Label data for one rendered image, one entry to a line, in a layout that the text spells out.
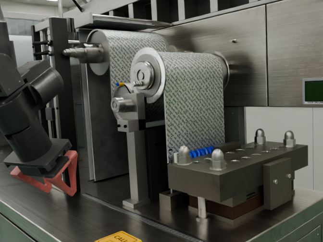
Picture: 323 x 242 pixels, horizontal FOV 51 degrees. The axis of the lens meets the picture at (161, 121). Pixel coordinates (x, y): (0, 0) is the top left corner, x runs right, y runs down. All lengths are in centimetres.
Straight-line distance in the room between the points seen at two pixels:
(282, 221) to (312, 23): 51
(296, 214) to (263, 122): 298
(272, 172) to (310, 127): 276
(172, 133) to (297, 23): 45
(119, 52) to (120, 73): 6
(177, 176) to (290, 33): 51
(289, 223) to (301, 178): 288
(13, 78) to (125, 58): 61
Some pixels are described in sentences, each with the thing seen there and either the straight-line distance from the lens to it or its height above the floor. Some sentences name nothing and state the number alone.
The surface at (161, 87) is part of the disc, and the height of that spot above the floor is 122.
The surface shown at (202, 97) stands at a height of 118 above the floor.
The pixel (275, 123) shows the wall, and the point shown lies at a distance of 377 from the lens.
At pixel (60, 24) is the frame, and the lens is 111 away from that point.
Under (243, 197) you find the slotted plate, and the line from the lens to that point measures 83.
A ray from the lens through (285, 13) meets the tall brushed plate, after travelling 105.
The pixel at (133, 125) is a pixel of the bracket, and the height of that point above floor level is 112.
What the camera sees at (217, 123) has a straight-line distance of 102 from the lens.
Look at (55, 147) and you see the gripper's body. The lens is 59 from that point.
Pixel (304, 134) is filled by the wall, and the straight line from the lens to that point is 364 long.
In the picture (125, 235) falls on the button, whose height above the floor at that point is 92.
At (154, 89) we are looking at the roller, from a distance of 89.
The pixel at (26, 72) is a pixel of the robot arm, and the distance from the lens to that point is 57.
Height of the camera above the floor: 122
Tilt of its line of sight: 6 degrees down
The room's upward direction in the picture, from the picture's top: 3 degrees counter-clockwise
